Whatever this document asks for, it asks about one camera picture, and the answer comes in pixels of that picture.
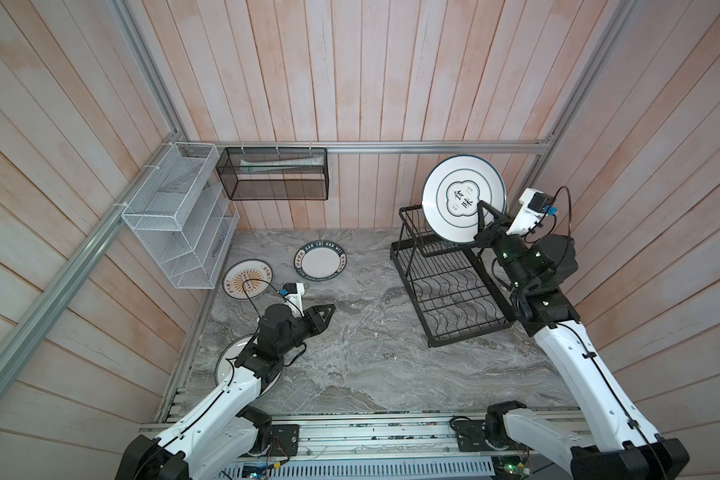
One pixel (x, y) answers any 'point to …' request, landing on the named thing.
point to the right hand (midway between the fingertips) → (479, 203)
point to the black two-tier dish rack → (453, 290)
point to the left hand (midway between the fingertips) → (334, 314)
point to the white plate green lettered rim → (320, 260)
